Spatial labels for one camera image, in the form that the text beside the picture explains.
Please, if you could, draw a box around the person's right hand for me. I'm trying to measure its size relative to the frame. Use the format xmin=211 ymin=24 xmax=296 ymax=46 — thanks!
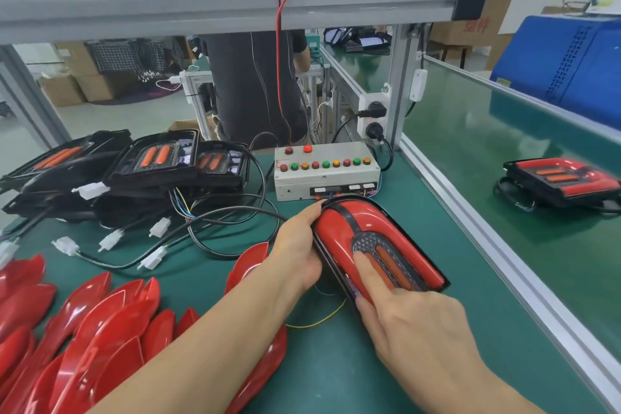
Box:
xmin=351 ymin=252 xmax=508 ymax=412

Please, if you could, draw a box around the large cardboard box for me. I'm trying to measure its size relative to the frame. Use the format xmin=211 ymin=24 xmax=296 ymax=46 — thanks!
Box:
xmin=53 ymin=40 xmax=137 ymax=102

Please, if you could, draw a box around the aluminium workstation frame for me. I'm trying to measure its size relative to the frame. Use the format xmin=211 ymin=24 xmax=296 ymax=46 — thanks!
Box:
xmin=0 ymin=0 xmax=494 ymax=197

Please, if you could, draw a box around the black mesh basket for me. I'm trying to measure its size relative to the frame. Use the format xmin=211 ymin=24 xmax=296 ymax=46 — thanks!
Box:
xmin=85 ymin=38 xmax=171 ymax=75

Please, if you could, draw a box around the coloured wire harness with connector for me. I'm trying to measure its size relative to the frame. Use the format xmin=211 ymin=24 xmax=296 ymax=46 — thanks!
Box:
xmin=286 ymin=297 xmax=347 ymax=331

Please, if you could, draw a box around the red power cable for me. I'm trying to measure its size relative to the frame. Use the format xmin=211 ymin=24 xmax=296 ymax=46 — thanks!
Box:
xmin=270 ymin=0 xmax=304 ymax=148

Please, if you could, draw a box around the pile of red lens covers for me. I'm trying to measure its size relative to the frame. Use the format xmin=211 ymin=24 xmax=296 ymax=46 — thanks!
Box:
xmin=0 ymin=242 xmax=290 ymax=414

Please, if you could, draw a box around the white metal stand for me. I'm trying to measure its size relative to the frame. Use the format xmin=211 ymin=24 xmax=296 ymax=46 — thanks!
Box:
xmin=179 ymin=69 xmax=217 ymax=133

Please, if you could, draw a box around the blue plastic crate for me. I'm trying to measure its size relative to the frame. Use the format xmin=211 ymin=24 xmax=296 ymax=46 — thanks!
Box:
xmin=490 ymin=13 xmax=621 ymax=131

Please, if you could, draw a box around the person's left forearm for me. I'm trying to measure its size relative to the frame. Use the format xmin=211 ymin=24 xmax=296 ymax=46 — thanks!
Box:
xmin=92 ymin=273 xmax=292 ymax=414

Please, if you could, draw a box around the person's left hand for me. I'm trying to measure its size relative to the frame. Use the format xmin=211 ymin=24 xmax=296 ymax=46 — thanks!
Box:
xmin=262 ymin=200 xmax=327 ymax=303

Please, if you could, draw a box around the white power strip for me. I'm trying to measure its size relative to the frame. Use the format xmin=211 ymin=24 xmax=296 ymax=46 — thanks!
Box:
xmin=357 ymin=89 xmax=391 ymax=148

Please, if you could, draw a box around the black tail light assembly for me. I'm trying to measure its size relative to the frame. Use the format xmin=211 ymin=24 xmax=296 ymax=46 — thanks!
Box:
xmin=495 ymin=157 xmax=621 ymax=214
xmin=310 ymin=197 xmax=450 ymax=303

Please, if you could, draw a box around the small cardboard box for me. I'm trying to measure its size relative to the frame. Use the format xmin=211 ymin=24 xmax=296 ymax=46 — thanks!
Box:
xmin=37 ymin=74 xmax=87 ymax=107

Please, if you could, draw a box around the white switch box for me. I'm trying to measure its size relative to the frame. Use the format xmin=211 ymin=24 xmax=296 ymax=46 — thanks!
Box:
xmin=409 ymin=67 xmax=428 ymax=102

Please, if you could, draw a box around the beige test button box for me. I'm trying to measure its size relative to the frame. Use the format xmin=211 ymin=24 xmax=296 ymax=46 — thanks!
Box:
xmin=274 ymin=142 xmax=382 ymax=201

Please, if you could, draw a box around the pile of black lamp housings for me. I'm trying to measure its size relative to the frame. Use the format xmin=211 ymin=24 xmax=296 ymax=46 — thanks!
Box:
xmin=0 ymin=129 xmax=283 ymax=269

